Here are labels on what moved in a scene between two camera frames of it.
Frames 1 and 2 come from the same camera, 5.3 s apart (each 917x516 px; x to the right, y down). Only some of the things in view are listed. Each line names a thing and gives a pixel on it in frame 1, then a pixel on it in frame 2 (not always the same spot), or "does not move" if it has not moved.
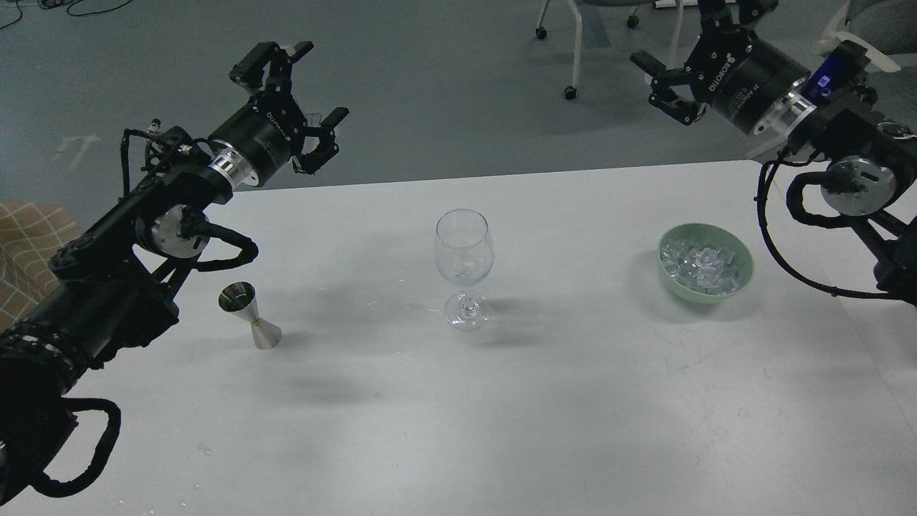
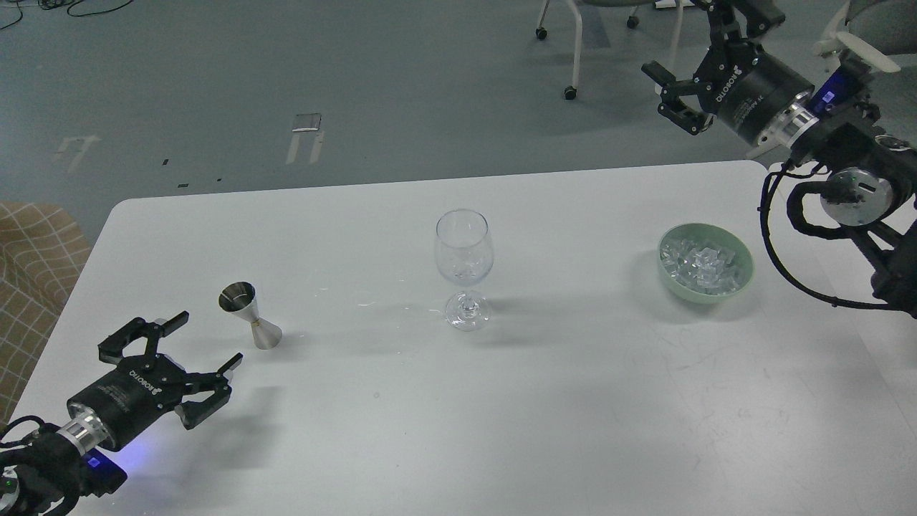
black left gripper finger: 309,163 → 192,412
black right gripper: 754,85 does not move
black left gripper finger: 250,69 → 112,349
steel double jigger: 239,298 does not move
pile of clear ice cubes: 705,269 does not move
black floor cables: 51,4 does not move
